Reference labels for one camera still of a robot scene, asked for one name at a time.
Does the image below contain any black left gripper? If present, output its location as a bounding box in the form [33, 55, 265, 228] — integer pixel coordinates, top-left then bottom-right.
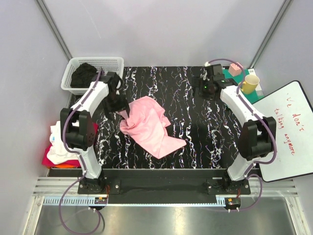
[102, 93, 130, 121]

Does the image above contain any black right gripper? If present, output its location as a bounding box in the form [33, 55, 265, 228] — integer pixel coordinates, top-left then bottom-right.
[189, 76, 218, 102]

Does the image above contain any pink t shirt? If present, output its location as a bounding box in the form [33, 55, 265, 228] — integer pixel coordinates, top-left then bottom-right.
[118, 96, 186, 159]

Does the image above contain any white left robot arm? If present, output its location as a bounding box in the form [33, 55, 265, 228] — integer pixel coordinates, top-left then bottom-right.
[60, 71, 130, 194]

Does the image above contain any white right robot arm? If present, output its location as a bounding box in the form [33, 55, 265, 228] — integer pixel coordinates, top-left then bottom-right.
[192, 61, 277, 194]

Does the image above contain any pink cube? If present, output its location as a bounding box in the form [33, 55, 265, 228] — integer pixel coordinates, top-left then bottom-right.
[228, 63, 242, 77]

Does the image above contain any yellow mug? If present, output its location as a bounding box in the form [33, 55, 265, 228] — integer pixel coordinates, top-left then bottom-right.
[240, 74, 260, 94]

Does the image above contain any green cutting mat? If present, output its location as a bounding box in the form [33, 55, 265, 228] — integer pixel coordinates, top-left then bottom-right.
[223, 66, 264, 104]

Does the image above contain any black t shirt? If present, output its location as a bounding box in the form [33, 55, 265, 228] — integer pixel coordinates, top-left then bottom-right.
[70, 63, 97, 88]

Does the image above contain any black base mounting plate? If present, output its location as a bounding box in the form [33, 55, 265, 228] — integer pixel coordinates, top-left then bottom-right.
[78, 169, 251, 195]

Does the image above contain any white folded t shirt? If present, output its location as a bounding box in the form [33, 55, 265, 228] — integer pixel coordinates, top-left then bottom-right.
[47, 121, 80, 167]

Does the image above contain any white whiteboard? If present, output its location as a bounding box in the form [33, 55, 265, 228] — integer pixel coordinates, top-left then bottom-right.
[253, 81, 313, 182]

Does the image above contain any orange folded t shirt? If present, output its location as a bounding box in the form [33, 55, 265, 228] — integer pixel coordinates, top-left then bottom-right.
[51, 164, 75, 169]

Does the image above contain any magenta folded t shirt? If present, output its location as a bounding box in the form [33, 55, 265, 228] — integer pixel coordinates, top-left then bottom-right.
[41, 122, 98, 168]

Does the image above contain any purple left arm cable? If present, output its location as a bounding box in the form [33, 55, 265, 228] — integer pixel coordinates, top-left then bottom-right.
[58, 67, 107, 232]

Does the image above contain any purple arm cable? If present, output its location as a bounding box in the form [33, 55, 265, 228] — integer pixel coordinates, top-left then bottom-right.
[58, 67, 107, 232]
[206, 58, 278, 212]

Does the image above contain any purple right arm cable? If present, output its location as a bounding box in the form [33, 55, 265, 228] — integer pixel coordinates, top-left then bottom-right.
[206, 58, 278, 212]

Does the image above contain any white slotted cable duct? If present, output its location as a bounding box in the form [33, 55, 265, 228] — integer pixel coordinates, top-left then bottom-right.
[43, 196, 225, 207]

